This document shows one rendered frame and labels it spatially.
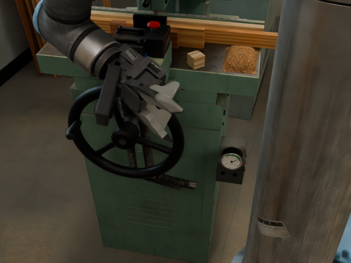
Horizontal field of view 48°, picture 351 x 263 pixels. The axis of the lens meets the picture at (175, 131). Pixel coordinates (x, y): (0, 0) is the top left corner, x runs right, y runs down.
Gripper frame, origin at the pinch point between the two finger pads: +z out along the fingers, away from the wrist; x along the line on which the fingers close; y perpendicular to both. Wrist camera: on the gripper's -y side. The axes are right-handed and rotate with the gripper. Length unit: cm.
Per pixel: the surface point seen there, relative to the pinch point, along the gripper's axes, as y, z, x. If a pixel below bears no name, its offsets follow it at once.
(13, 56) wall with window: 34, -142, 165
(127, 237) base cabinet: -10, -1, 93
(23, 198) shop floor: -26, -51, 121
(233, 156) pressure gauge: 17.8, 11.3, 30.9
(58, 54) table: 5.7, -42.4, 25.0
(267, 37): 45.1, -2.2, 16.2
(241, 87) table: 27.8, 1.6, 16.8
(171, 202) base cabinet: 5, 5, 65
